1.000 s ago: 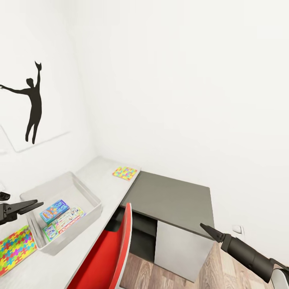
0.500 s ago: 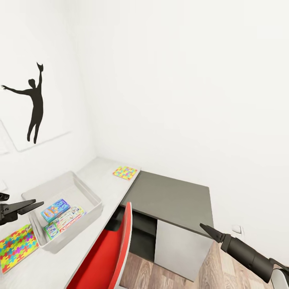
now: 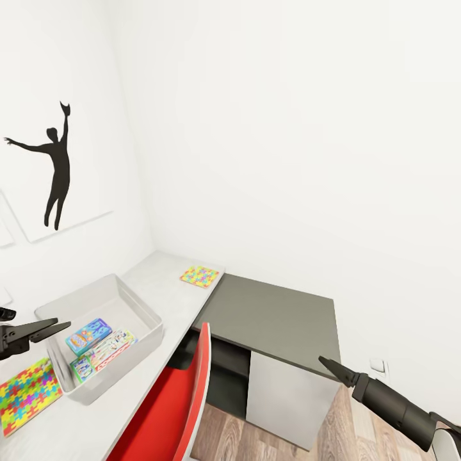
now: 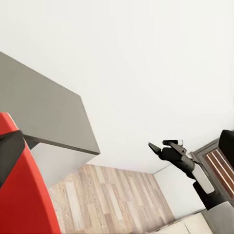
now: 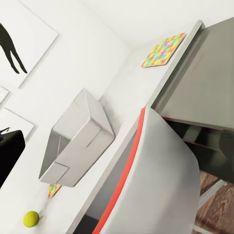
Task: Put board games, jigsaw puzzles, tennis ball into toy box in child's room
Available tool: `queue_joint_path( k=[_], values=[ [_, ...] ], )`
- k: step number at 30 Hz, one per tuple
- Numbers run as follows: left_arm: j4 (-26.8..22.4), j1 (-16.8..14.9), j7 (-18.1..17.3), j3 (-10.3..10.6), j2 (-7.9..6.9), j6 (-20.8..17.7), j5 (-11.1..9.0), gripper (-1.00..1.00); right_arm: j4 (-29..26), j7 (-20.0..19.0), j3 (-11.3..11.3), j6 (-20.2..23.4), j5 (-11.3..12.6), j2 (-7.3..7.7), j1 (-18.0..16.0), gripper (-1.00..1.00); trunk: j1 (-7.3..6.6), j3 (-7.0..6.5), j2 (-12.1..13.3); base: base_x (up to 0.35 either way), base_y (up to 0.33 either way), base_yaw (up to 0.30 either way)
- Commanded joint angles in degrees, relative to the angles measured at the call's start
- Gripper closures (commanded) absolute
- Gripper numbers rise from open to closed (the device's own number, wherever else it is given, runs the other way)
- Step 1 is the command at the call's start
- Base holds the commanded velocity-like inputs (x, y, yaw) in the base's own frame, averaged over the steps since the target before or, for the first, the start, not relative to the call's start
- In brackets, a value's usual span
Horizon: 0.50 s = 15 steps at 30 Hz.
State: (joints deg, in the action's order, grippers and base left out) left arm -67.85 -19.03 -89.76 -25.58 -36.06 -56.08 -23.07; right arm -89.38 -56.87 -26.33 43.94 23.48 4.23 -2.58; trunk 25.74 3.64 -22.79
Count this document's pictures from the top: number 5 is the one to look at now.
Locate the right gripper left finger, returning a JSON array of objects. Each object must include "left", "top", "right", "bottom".
[{"left": 0, "top": 130, "right": 25, "bottom": 188}]

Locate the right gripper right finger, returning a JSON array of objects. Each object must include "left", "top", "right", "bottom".
[{"left": 218, "top": 130, "right": 234, "bottom": 169}]

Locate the tennis ball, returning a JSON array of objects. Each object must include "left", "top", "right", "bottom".
[{"left": 23, "top": 211, "right": 39, "bottom": 228}]

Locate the jigsaw puzzle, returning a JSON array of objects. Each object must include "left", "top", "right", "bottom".
[
  {"left": 48, "top": 184, "right": 61, "bottom": 199},
  {"left": 141, "top": 33, "right": 186, "bottom": 68}
]

